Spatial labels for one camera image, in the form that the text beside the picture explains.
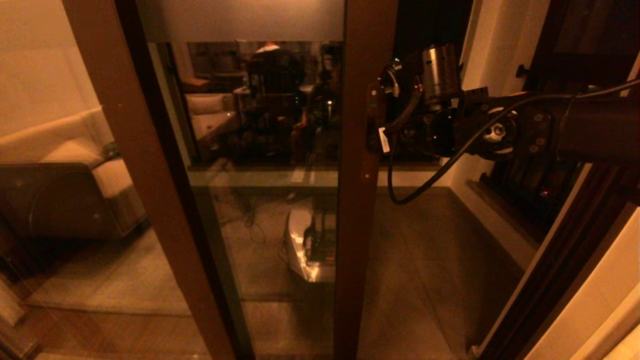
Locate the brown-framed sliding glass door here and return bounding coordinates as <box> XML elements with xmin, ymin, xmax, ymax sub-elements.
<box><xmin>135</xmin><ymin>0</ymin><xmax>401</xmax><ymax>360</ymax></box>

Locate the long stone railing sill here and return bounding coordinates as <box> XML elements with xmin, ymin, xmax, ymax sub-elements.
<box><xmin>192</xmin><ymin>161</ymin><xmax>448</xmax><ymax>174</ymax></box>

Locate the wide dark metal balcony railing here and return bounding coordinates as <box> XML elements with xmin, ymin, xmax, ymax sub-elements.
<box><xmin>395</xmin><ymin>30</ymin><xmax>463</xmax><ymax>163</ymax></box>

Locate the short stone side sill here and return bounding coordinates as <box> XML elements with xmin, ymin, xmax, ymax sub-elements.
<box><xmin>466</xmin><ymin>179</ymin><xmax>548</xmax><ymax>246</ymax></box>

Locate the narrow dark metal side railing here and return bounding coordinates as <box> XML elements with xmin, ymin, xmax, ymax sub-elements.
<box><xmin>480</xmin><ymin>0</ymin><xmax>640</xmax><ymax>236</ymax></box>

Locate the dark brown door jamb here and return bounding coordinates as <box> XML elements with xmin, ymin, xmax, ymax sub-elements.
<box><xmin>477</xmin><ymin>55</ymin><xmax>640</xmax><ymax>360</ymax></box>

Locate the brown-framed fixed glass panel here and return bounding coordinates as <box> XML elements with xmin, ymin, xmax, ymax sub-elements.
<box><xmin>0</xmin><ymin>0</ymin><xmax>236</xmax><ymax>360</ymax></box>

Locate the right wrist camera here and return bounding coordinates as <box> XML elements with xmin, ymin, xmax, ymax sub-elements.
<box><xmin>380</xmin><ymin>60</ymin><xmax>404</xmax><ymax>99</ymax></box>

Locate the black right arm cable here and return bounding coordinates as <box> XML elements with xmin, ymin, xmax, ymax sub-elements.
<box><xmin>386</xmin><ymin>77</ymin><xmax>640</xmax><ymax>206</ymax></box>

